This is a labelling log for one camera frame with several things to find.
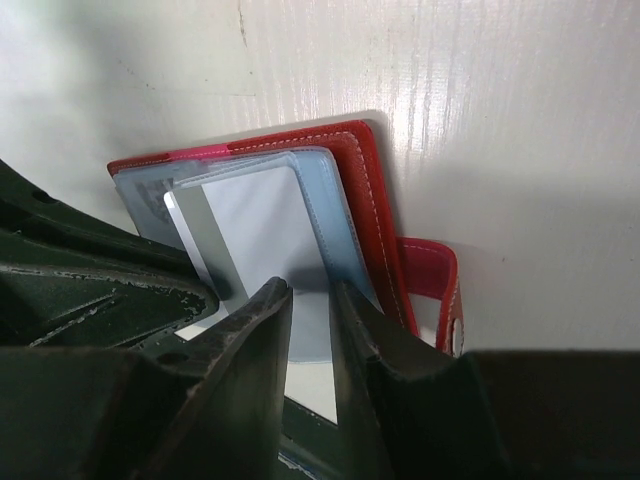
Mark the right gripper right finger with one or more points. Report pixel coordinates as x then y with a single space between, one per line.
408 411

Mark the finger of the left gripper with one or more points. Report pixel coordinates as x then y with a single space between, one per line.
50 307
44 237

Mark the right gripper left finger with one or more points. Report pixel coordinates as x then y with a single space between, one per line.
209 409

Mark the white stripe card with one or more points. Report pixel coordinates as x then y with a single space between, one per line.
241 231

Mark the red leather card holder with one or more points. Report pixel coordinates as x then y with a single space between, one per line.
398 267

